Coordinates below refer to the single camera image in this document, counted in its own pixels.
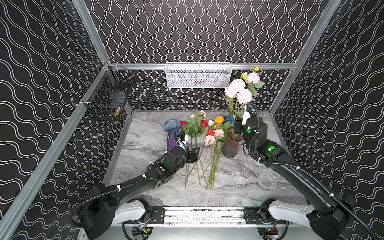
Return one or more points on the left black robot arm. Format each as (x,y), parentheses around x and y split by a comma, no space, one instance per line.
(98,212)

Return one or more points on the pile of artificial flowers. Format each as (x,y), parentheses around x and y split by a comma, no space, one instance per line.
(214,134)

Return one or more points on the black wire wall basket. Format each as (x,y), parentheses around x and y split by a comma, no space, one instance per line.
(108,102)

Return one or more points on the smoky pink glass vase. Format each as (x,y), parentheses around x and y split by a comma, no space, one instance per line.
(231,146)

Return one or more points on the white mesh wall basket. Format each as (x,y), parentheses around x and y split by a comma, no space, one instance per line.
(197,75)

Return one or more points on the pink flower spray stem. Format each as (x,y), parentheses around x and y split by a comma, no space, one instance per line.
(242,91)

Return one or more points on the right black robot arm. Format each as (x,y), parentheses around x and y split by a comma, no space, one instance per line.
(327,214)

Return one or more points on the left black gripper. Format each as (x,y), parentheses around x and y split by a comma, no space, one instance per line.
(193,154)

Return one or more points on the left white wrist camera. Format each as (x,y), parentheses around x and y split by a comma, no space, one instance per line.
(182,141)

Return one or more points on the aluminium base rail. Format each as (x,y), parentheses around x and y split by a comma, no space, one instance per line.
(207,217)

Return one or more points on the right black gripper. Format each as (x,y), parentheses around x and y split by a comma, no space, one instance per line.
(238,125)

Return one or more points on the blue purple glass vase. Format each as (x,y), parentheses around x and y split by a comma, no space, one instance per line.
(172,127)

